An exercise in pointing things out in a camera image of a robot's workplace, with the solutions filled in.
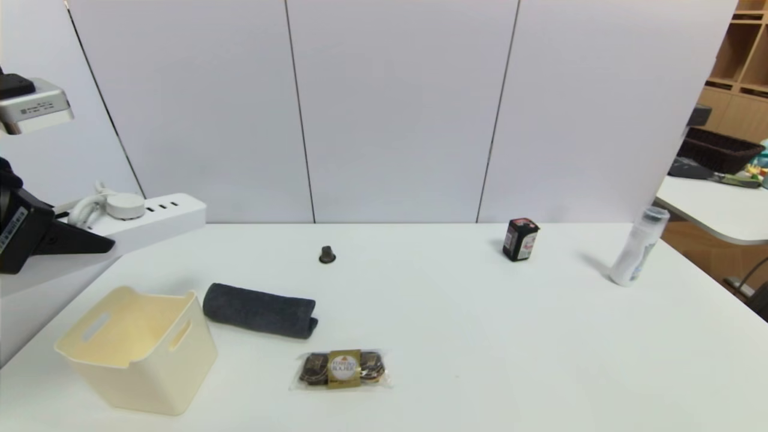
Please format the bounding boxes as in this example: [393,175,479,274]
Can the black wicker basket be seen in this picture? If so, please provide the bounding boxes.
[678,126,766,175]

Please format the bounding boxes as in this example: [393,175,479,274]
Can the wooden shelf unit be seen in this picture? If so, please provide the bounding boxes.
[696,0,768,143]

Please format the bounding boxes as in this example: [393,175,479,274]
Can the dark grey rolled towel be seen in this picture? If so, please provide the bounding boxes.
[202,283,319,340]

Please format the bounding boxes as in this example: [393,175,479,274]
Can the cream plastic storage box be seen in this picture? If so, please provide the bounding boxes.
[54,286,218,417]

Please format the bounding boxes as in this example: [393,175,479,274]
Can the white neighbouring table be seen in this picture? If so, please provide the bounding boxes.
[656,174,768,245]

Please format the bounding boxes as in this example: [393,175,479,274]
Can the dark grey pouch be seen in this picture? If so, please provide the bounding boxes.
[668,156,716,179]

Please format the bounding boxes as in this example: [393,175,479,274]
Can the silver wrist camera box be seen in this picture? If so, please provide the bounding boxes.
[0,78,75,136]

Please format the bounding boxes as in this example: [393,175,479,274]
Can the white plastic bottle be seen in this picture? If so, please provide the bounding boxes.
[610,206,671,287]

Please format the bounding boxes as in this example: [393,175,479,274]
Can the Ferrero Rocher chocolate pack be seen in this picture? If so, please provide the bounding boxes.
[290,348,395,392]

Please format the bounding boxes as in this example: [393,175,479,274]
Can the black chair base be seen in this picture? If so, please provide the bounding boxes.
[723,258,768,322]

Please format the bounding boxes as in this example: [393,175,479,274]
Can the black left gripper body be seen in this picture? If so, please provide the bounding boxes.
[0,187,55,275]

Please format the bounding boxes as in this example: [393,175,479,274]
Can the green flat tool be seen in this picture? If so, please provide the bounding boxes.
[717,171,763,188]

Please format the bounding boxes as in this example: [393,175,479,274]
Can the white power strip with cable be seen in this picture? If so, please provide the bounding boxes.
[0,183,206,298]

